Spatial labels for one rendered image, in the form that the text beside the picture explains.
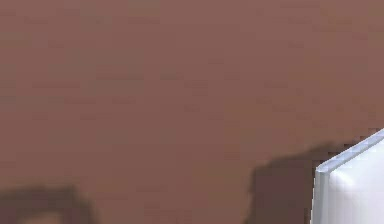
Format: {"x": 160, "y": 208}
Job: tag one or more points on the white cabinet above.
{"x": 353, "y": 193}

